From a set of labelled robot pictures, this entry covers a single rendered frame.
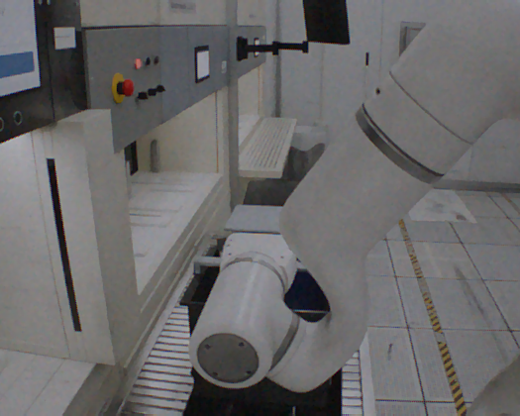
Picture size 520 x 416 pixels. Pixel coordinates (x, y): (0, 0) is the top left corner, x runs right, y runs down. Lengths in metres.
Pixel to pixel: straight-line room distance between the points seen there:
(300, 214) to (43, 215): 0.67
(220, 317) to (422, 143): 0.25
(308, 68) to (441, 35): 4.55
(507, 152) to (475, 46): 5.01
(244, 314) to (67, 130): 0.55
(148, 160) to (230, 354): 2.04
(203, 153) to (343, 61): 2.76
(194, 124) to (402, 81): 2.02
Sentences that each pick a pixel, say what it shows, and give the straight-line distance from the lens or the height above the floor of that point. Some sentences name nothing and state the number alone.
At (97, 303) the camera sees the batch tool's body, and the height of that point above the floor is 1.03.
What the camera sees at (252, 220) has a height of 1.27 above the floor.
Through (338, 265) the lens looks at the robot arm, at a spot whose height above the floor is 1.36.
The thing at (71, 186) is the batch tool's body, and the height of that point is 1.28.
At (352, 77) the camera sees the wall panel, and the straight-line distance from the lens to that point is 4.92.
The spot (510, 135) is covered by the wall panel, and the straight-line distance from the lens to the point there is 5.34.
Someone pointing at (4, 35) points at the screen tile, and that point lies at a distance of 0.80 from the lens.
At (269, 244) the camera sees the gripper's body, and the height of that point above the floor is 1.27.
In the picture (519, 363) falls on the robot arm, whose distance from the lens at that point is 0.50.
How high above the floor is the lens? 1.55
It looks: 21 degrees down
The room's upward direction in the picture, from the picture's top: straight up
